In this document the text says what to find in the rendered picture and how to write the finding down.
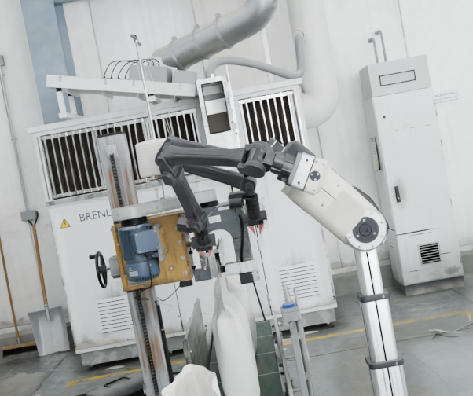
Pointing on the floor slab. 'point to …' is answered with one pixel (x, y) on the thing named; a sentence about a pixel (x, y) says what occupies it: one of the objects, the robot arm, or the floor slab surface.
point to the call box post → (298, 358)
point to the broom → (13, 316)
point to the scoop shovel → (48, 317)
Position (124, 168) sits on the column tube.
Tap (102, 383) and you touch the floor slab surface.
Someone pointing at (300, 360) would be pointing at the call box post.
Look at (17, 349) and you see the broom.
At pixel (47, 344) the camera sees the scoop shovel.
